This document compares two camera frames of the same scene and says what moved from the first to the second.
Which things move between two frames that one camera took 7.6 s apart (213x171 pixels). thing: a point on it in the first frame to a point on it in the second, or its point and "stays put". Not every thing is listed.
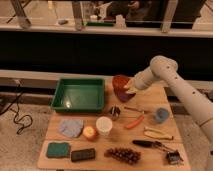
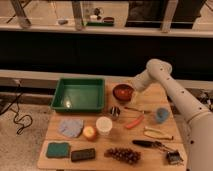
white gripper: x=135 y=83 stays put
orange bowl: x=118 y=83 to x=122 y=91
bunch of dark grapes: x=127 y=156 stays put
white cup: x=103 y=125 stays put
